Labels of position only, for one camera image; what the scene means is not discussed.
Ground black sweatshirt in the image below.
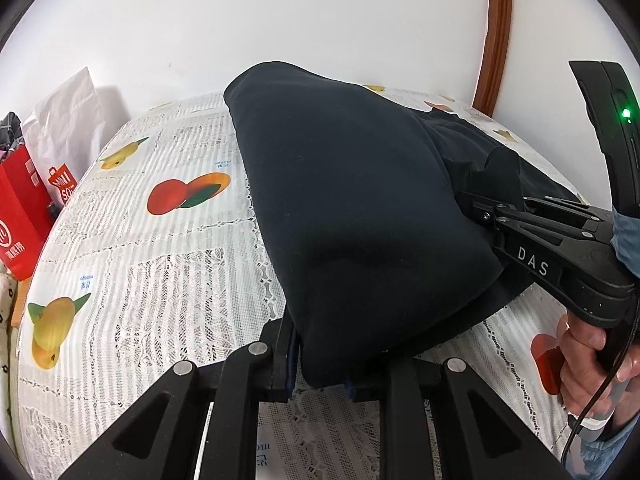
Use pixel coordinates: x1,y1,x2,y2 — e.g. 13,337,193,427
224,62,570,388

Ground person's right hand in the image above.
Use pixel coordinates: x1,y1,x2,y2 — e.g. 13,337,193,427
558,312,639,428

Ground person's jeans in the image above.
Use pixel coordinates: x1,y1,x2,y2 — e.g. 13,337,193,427
579,206,640,480

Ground fruit print tablecloth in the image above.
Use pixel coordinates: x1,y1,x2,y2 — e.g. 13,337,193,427
11,89,584,479

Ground wooden bedside cabinet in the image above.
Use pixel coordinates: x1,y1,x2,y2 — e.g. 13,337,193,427
11,278,32,328

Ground white dotted quilt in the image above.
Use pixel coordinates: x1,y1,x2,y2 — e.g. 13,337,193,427
0,264,17,450

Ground red paper shopping bag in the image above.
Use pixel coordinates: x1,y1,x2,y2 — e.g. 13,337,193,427
0,145,54,281

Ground white plastic shopping bag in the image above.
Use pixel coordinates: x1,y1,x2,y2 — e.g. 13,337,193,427
22,68,129,208

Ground plaid grey cloth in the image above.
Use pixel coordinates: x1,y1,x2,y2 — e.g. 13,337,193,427
0,112,25,162

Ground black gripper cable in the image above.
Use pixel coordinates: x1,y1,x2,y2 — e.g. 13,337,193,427
560,288,640,466

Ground brown wooden door frame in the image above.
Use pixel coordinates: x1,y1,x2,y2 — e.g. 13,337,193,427
473,0,513,117

